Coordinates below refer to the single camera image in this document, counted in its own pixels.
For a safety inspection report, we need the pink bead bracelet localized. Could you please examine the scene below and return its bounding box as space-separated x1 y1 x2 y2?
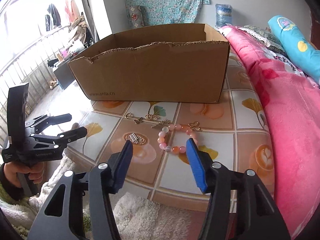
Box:
157 123 199 155

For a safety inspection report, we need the left hand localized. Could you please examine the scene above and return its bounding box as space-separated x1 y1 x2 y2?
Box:
4 161 44 188

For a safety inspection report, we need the small gold butterfly charm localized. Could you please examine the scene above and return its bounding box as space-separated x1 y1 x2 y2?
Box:
134 117 144 124

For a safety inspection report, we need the patterned tablecloth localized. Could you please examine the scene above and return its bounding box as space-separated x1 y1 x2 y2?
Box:
67 51 274 211

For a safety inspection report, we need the gold butterfly outline charm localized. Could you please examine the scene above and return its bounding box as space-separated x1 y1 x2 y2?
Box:
188 121 202 132

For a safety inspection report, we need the pink fleece blanket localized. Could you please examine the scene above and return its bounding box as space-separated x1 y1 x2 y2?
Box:
220 25 319 239

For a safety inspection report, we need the patterned small cushion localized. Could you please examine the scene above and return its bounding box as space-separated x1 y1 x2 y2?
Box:
127 5 145 29

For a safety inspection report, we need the brown cardboard box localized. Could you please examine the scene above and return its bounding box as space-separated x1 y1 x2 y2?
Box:
68 23 230 103

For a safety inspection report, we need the blue cartoon pillow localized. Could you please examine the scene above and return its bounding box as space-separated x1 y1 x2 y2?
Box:
268 15 320 84

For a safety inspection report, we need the blue water bottle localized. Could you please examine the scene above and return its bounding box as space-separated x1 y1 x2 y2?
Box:
215 4 233 28

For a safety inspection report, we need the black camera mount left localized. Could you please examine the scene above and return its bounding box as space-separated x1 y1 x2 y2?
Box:
7 82 29 147

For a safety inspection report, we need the gold ring charm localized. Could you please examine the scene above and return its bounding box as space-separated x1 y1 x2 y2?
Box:
125 112 135 119

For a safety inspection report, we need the gold chain clasp charm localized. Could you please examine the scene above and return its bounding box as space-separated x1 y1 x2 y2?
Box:
145 114 159 120

